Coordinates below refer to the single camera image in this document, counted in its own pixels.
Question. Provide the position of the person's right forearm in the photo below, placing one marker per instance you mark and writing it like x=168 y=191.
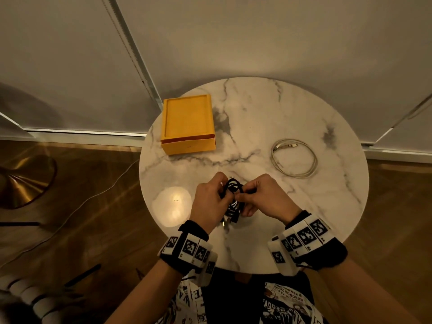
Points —
x=364 y=293

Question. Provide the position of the gold lamp base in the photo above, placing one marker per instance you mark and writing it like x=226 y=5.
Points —
x=23 y=182

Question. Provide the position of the black left wristband with markers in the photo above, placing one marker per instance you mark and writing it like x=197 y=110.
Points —
x=175 y=263

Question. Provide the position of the black floor object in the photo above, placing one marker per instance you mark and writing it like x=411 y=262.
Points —
x=82 y=274

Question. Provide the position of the person's right hand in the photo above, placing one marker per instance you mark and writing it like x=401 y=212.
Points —
x=270 y=199

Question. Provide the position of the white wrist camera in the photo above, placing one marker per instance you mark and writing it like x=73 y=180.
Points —
x=210 y=268
x=278 y=257

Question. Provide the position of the white marble table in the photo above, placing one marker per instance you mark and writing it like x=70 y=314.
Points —
x=270 y=107

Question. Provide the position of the black wristband with markers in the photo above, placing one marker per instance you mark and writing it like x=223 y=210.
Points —
x=175 y=263
x=330 y=256

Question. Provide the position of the person's left hand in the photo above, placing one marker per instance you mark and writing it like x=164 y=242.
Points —
x=209 y=205

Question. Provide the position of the metal bottom rail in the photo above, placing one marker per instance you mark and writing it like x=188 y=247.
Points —
x=84 y=136
x=395 y=154

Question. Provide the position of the black right wristband with markers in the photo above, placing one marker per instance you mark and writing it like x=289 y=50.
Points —
x=330 y=256

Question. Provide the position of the yellow box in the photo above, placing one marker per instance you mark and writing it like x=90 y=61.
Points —
x=187 y=114

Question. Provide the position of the metal blind track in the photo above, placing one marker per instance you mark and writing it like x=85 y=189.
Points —
x=405 y=116
x=135 y=53

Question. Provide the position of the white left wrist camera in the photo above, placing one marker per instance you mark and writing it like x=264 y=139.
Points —
x=210 y=268

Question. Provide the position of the white floor object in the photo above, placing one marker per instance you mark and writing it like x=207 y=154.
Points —
x=33 y=293

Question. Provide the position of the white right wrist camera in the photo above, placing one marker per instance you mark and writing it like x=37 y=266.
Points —
x=278 y=257

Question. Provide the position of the person's left forearm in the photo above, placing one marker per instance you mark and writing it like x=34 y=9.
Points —
x=145 y=293

